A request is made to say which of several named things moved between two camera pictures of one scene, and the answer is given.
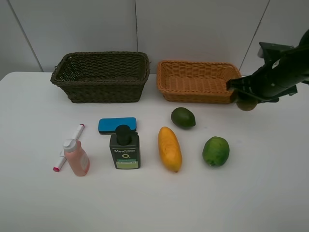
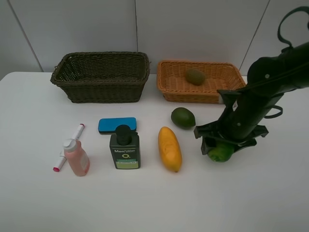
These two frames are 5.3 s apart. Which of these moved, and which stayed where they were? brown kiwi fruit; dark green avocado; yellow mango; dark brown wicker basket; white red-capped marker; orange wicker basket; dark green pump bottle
Moved: brown kiwi fruit
Stayed: yellow mango; dark green avocado; dark green pump bottle; white red-capped marker; orange wicker basket; dark brown wicker basket
